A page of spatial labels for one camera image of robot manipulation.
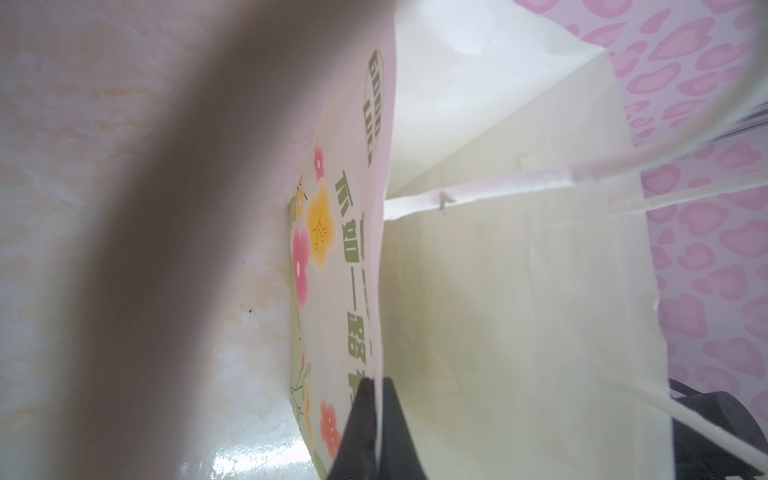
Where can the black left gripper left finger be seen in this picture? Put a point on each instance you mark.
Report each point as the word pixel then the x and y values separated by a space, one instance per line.
pixel 356 457

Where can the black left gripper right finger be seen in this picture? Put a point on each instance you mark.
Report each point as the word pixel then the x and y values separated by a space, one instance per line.
pixel 399 459

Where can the white paper bag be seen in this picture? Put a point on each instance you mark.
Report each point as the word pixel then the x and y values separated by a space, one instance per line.
pixel 509 312

